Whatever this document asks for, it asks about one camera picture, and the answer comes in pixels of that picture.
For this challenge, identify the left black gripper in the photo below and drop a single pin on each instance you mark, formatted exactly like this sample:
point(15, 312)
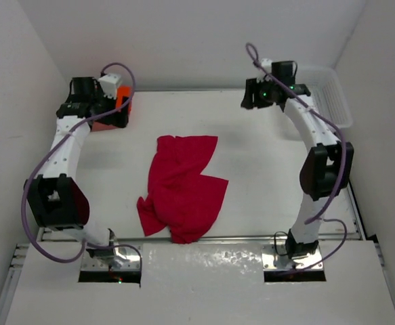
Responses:
point(116, 113)

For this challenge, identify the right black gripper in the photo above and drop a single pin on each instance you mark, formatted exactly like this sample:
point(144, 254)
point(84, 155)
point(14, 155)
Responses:
point(248, 93)

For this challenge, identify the magenta t shirt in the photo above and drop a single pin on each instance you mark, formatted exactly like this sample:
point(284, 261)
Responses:
point(180, 197)

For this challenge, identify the salmon pink t shirt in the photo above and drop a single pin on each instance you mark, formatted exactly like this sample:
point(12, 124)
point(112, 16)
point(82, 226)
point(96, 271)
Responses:
point(97, 127)

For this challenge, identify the orange t shirt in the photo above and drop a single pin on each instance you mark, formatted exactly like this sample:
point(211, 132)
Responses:
point(123, 95)

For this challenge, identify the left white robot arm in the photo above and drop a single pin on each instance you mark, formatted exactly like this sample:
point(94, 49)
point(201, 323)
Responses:
point(55, 199)

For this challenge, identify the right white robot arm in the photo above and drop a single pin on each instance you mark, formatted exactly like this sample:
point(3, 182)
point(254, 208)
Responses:
point(326, 168)

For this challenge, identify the white plastic basket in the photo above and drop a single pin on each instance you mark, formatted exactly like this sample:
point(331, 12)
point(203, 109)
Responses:
point(327, 94)

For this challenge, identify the white foam front board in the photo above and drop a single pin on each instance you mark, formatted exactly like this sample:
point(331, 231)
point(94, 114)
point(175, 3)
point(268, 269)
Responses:
point(206, 284)

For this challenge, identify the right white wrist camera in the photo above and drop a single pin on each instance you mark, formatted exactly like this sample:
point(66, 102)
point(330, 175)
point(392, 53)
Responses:
point(265, 70)

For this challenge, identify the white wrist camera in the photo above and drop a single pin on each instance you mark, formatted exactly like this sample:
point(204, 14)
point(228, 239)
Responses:
point(110, 84)
point(265, 70)

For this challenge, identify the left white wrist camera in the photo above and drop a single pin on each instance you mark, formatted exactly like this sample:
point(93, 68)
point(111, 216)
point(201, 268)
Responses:
point(110, 84)

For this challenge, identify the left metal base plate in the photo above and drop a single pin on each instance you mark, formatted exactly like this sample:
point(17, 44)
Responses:
point(123, 257)

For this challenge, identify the metal base plate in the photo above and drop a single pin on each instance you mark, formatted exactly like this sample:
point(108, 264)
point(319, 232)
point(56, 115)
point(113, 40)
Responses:
point(275, 259)
point(123, 257)

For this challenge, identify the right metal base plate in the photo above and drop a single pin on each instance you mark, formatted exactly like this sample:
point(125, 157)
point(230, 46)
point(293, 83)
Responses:
point(275, 259)

